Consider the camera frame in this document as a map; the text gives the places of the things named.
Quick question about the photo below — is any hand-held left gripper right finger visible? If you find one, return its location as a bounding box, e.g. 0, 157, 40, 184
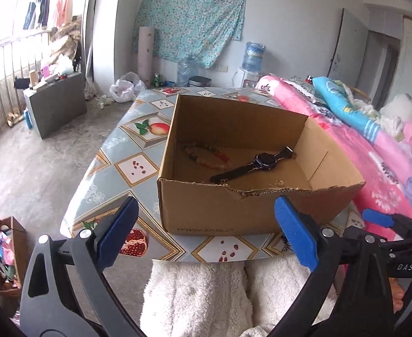
272, 196, 395, 337

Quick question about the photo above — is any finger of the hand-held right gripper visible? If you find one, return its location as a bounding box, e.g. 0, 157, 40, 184
362, 208, 412, 240

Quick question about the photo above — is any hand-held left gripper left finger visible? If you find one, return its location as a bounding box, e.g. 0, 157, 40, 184
19, 196, 147, 337

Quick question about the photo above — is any brown cardboard box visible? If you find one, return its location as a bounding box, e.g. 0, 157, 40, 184
157, 94, 367, 236

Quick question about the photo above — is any dark smart watch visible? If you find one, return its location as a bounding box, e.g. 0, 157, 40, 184
209, 146, 294, 184

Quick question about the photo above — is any orange bead bracelet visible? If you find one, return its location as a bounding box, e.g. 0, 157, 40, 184
183, 142, 232, 169

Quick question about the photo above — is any person's right hand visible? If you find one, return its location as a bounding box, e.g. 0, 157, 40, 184
389, 279, 412, 315

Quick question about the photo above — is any pink floral blanket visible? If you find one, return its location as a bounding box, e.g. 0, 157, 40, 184
255, 74, 412, 225

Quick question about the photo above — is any beige fuzzy towel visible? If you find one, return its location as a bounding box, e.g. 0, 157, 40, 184
141, 253, 340, 337

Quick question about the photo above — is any small cardboard clutter box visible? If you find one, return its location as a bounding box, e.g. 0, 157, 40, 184
0, 216, 29, 299

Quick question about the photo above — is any white pillow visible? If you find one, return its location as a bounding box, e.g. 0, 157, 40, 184
379, 93, 412, 141

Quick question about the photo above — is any blue cartoon pillow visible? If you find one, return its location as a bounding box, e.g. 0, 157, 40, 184
311, 76, 382, 141

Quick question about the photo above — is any grey lace throw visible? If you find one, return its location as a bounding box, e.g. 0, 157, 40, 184
284, 77, 329, 113

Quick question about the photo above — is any grey cabinet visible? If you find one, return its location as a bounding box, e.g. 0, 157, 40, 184
23, 72, 88, 140

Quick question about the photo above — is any white plastic bag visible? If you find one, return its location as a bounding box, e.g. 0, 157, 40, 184
109, 72, 147, 103

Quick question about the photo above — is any white water dispenser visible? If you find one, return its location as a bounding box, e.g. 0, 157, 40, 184
240, 68, 263, 88

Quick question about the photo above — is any grey trash bin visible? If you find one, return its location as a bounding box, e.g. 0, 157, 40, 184
188, 76, 212, 88

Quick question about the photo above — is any clear empty water jug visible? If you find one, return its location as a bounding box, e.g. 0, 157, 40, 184
177, 56, 201, 88

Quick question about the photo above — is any grey door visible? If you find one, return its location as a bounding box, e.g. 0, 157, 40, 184
329, 7, 370, 78

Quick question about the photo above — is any blue water jug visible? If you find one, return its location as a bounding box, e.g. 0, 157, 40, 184
243, 41, 266, 74

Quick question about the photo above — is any metal balcony railing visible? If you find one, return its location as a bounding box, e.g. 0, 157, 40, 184
0, 30, 52, 148

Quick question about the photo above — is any beige cloth pile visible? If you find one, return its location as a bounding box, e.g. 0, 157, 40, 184
51, 16, 84, 71

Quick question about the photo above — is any pink hanging garment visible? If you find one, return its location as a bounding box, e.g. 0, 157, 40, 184
53, 0, 75, 29

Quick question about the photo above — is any dark blue hanging garment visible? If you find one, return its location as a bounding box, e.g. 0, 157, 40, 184
23, 0, 51, 30

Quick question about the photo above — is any teal floral wall cloth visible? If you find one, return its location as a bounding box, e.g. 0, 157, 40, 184
132, 0, 247, 69

